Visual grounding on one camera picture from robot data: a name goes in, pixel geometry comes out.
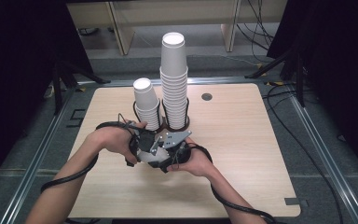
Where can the black metal stand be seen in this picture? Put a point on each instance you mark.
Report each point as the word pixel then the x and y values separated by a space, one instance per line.
pixel 59 84
pixel 299 81

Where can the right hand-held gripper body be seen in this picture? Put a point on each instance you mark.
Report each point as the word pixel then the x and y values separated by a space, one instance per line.
pixel 175 138

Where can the metal floor rail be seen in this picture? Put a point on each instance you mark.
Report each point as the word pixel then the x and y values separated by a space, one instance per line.
pixel 31 168
pixel 326 161

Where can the black curtain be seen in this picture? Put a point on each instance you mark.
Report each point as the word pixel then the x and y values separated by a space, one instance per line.
pixel 345 77
pixel 15 77

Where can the short stack of white cups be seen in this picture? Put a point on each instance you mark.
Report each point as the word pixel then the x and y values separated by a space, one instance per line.
pixel 145 102

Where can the white paper cup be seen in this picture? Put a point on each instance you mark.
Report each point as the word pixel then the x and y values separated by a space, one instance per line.
pixel 150 158

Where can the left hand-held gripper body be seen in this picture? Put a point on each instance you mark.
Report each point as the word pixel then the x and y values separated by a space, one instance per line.
pixel 144 141

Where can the person's right hand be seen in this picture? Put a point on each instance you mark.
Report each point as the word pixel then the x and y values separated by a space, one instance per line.
pixel 199 161

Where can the yellow floor tape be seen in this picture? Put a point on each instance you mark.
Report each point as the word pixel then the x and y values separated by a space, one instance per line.
pixel 275 83

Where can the person's left hand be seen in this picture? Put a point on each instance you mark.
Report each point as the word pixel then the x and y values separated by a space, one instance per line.
pixel 115 140

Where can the round table grommet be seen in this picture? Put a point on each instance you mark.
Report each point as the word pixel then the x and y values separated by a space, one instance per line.
pixel 206 96

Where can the grey tape piece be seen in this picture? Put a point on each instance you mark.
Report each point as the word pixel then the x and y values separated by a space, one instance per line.
pixel 295 202

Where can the black floor tape mark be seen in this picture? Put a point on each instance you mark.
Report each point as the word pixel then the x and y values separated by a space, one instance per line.
pixel 74 125

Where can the tall stack of white cups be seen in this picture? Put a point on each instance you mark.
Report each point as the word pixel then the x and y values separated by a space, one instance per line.
pixel 174 93

